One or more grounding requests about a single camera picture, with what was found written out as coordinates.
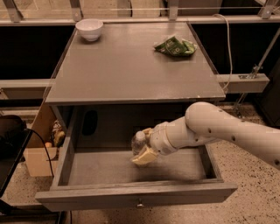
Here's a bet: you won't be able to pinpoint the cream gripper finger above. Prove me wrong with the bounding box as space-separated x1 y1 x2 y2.
131 145 158 166
143 128 152 140

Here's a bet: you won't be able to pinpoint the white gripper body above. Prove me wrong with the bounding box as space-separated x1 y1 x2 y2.
150 122 177 156

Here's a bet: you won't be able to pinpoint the clear plastic water bottle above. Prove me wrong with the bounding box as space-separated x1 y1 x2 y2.
131 131 146 155

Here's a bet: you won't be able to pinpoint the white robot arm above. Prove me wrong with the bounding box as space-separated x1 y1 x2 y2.
132 101 280 170

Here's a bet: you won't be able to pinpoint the grey open top drawer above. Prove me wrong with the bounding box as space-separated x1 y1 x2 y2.
36 112 237 211

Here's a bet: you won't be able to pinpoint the grey wooden cabinet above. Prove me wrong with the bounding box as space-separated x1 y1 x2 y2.
45 23 225 149

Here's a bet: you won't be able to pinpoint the green snack bag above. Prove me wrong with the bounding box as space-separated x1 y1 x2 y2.
154 36 197 57

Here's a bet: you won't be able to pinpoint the toys in cardboard box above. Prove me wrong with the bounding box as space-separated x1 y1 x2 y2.
45 120 66 148

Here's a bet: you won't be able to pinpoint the cardboard box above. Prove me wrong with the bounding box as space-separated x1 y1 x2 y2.
23 100 60 178

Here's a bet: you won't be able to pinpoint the white ceramic bowl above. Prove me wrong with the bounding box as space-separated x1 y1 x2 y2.
75 18 103 41

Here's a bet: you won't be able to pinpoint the black chair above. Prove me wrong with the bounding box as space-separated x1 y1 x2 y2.
0 115 32 196

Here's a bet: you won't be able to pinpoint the black cable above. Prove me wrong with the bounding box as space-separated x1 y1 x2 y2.
25 128 55 178

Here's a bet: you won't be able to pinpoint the metal railing frame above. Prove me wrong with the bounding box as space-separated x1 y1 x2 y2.
0 0 279 100

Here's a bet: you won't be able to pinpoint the white cable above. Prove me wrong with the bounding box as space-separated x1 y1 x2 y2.
213 13 234 91

